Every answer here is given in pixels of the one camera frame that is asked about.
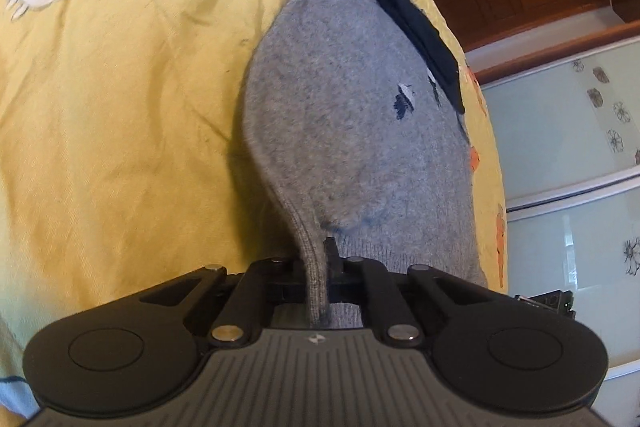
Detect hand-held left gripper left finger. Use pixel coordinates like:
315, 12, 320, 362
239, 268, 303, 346
137, 257, 308, 348

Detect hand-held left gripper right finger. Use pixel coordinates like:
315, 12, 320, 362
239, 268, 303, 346
324, 237, 483, 348

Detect grey knit sweater navy sleeves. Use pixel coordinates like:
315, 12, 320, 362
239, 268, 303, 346
240, 0, 488, 330

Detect flower printed wardrobe door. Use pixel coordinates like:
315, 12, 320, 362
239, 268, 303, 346
480, 19, 640, 383

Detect yellow printed bedspread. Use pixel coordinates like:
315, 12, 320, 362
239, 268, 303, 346
0, 0, 508, 408

